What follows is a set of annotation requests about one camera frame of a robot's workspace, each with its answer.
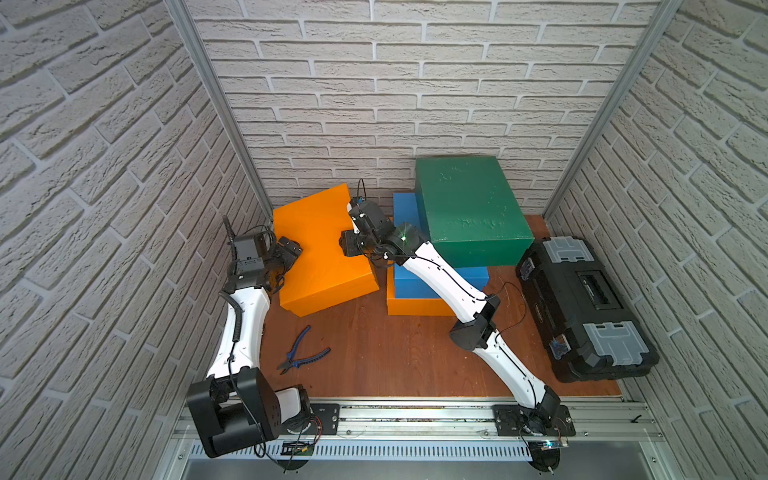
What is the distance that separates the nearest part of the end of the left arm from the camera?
2.34ft

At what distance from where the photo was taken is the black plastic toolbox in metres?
0.70

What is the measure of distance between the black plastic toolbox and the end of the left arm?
2.33 feet
